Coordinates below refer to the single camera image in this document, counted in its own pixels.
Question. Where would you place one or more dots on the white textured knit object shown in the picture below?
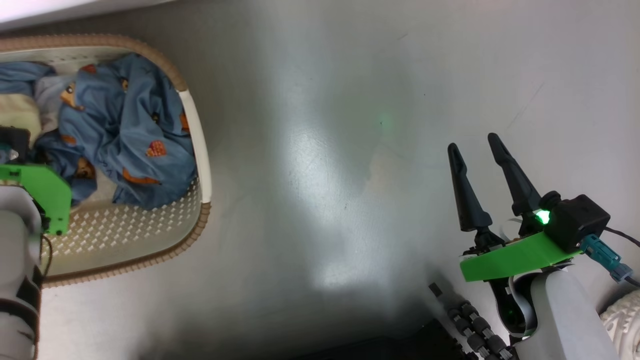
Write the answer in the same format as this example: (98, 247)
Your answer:
(625, 317)

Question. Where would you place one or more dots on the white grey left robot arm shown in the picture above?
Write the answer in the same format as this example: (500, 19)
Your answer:
(15, 260)

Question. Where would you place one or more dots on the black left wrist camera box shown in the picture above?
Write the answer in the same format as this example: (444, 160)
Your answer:
(14, 142)

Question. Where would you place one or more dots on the cream perforated laundry basket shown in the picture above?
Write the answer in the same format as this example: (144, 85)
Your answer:
(125, 235)

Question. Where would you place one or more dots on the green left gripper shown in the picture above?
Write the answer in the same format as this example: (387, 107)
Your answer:
(47, 187)

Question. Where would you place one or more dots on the blue cartoon print garment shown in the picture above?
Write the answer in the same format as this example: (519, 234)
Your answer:
(125, 120)

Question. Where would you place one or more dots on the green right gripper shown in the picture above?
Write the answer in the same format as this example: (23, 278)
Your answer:
(520, 257)

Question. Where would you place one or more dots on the cream garment with black lines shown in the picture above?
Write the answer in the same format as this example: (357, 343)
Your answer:
(17, 117)

